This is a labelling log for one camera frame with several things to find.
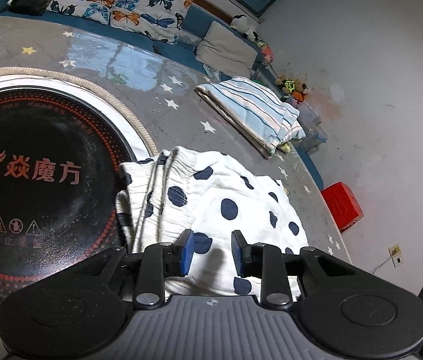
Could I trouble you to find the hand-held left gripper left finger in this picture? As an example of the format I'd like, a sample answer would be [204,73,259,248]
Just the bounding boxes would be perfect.
[89,229,196,307]

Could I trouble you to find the white polka dot pants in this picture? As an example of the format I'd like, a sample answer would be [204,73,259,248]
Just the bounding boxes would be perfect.
[116,146,310,297]

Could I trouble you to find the red box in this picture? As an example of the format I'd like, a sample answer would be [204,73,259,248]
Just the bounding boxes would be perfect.
[321,182,364,233]

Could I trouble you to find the grey cushion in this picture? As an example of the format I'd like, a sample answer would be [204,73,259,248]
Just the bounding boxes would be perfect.
[196,20,260,79]

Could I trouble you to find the small orange plush toy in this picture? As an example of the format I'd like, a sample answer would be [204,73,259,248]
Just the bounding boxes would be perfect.
[275,78,310,104]

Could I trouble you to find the panda plush toy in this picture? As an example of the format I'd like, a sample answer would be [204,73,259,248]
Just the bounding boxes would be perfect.
[230,14,259,40]

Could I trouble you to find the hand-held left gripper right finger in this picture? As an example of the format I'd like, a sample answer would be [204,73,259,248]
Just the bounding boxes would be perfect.
[231,229,343,307]

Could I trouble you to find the pink plush toy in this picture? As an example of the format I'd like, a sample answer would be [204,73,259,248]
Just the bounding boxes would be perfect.
[258,39,276,62]

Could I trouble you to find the wall socket with cable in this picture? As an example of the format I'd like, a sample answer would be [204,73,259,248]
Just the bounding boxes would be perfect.
[369,245,403,272]

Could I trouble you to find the clear plastic storage box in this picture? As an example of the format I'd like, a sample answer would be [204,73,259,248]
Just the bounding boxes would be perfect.
[290,97,326,151]

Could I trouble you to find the striped folded cloth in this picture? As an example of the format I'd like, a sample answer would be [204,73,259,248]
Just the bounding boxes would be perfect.
[195,77,306,159]

